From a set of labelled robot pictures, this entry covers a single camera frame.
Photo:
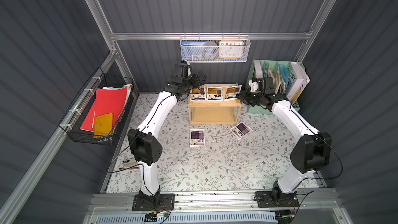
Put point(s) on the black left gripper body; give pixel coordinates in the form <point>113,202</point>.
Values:
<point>197,79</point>

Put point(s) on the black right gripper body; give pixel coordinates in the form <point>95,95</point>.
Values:
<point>245,95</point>

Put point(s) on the orange coffee bag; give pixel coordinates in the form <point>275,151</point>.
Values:
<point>232,92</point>
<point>214,94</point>
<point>198,94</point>

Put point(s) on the purple coffee bag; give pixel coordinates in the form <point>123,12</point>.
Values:
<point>197,138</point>
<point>240,130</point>

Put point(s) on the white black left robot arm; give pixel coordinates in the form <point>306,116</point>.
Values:
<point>143,141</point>

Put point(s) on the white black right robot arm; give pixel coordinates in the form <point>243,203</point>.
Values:
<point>312,148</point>

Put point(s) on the wooden two-tier shelf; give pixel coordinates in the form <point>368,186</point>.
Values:
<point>214,112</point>

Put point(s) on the green file organizer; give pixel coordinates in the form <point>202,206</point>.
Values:
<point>278,71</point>

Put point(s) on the grey tape roll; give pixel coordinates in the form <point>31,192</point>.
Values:
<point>210,50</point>

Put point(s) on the blue box in basket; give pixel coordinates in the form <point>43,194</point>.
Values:
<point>192,50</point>

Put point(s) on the white thick book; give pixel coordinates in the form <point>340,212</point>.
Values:
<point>298,80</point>

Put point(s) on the orange square clock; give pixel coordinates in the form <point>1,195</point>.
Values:
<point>231,49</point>

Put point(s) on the floral table mat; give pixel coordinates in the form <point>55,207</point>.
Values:
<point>224,162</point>

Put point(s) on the red folder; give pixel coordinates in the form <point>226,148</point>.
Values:
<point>106,101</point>

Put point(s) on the yellow notebook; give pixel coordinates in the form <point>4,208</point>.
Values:
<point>103,125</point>

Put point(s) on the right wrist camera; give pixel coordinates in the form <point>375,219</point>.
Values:
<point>254,86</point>

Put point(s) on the black wire side basket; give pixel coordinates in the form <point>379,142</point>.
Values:
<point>77,114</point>

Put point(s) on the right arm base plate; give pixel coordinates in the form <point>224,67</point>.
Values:
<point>267,199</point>

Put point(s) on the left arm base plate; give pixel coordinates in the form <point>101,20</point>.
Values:
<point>159,202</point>

